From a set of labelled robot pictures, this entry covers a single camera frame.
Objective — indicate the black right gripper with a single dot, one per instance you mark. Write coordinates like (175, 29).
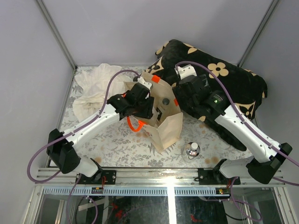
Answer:
(179, 94)

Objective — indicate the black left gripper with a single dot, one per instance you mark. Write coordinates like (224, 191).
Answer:
(147, 114)

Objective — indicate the clear square bottle black cap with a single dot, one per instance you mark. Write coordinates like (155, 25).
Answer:
(163, 109)

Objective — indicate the beige canvas bag orange handles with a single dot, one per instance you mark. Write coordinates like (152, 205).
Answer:
(164, 128)

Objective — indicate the round silver bottle white cap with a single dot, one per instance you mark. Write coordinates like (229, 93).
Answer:
(192, 150)

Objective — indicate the white bottle black cap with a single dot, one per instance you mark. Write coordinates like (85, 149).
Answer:
(153, 121)

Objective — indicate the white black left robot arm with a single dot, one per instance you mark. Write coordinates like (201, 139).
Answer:
(63, 145)

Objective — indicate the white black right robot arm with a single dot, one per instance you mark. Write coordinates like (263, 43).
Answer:
(267, 154)

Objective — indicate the white crumpled cloth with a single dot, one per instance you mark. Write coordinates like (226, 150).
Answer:
(94, 85)

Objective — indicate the floral patterned tablecloth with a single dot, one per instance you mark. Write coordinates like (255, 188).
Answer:
(118, 146)

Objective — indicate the black floral plush blanket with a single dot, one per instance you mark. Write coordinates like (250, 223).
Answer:
(246, 88)

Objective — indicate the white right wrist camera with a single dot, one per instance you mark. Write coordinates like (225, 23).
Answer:
(185, 71)

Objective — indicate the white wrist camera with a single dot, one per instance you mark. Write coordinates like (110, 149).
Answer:
(185, 71)
(142, 81)

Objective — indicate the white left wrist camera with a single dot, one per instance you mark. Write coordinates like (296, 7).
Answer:
(142, 81)

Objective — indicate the aluminium frame rail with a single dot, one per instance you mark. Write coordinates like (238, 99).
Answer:
(137, 182)

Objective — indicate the right aluminium corner post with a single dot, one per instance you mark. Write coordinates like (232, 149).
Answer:
(262, 25)

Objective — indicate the aluminium corner post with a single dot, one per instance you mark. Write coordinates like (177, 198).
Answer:
(56, 34)
(262, 25)

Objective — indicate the left aluminium corner post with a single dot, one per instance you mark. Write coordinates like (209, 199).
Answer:
(56, 34)

